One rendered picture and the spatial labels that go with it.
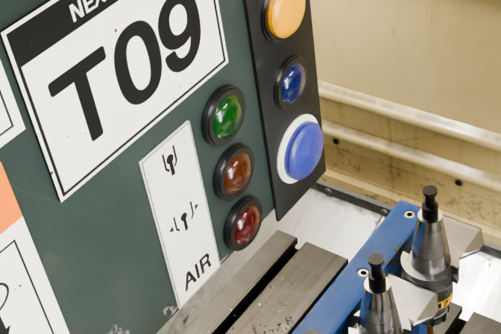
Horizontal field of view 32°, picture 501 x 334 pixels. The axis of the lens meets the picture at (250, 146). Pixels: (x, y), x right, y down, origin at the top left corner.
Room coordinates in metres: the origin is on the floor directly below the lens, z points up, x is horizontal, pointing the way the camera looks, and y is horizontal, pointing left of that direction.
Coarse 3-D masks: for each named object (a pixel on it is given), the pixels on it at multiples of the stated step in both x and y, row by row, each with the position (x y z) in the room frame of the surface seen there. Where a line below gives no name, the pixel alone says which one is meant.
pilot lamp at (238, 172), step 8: (232, 160) 0.30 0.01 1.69; (240, 160) 0.30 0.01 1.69; (248, 160) 0.30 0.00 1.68; (232, 168) 0.29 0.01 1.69; (240, 168) 0.30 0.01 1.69; (248, 168) 0.30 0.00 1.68; (232, 176) 0.29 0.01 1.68; (240, 176) 0.29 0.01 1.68; (248, 176) 0.30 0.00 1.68; (224, 184) 0.29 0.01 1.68; (232, 184) 0.29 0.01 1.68; (240, 184) 0.29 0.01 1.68; (232, 192) 0.29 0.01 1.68
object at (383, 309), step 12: (384, 288) 0.56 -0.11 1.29; (372, 300) 0.55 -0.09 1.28; (384, 300) 0.55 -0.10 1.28; (360, 312) 0.56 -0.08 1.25; (372, 312) 0.55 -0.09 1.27; (384, 312) 0.55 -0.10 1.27; (396, 312) 0.55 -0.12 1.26; (360, 324) 0.56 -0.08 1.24; (372, 324) 0.55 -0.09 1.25; (384, 324) 0.55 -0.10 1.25; (396, 324) 0.55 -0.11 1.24
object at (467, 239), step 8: (448, 216) 0.72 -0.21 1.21; (448, 224) 0.70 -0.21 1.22; (456, 224) 0.70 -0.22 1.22; (464, 224) 0.70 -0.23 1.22; (448, 232) 0.69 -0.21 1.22; (456, 232) 0.69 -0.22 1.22; (464, 232) 0.69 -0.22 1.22; (472, 232) 0.68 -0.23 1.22; (480, 232) 0.68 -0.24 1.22; (448, 240) 0.68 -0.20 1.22; (456, 240) 0.68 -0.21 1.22; (464, 240) 0.67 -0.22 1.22; (472, 240) 0.67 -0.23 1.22; (480, 240) 0.67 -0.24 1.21; (456, 248) 0.66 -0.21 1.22; (464, 248) 0.66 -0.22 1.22; (472, 248) 0.66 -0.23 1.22; (480, 248) 0.66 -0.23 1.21; (464, 256) 0.65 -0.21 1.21
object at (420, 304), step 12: (396, 276) 0.64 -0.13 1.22; (396, 288) 0.62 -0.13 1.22; (408, 288) 0.62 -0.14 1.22; (420, 288) 0.62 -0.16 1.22; (396, 300) 0.60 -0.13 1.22; (408, 300) 0.60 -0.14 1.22; (420, 300) 0.60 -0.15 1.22; (432, 300) 0.60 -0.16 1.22; (408, 312) 0.59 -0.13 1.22; (420, 312) 0.58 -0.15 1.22; (432, 312) 0.58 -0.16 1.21
